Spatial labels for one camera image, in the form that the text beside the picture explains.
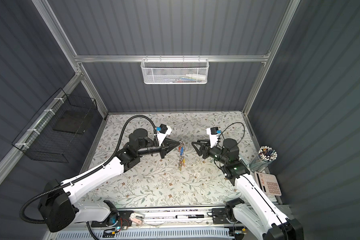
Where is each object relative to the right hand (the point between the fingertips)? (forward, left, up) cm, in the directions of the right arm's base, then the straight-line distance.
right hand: (197, 143), depth 73 cm
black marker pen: (-28, +4, -23) cm, 37 cm away
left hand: (-1, +9, +3) cm, 9 cm away
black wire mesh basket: (+3, +71, +5) cm, 71 cm away
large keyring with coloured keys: (-8, +8, -3) cm, 12 cm away
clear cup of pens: (-3, -36, -8) cm, 37 cm away
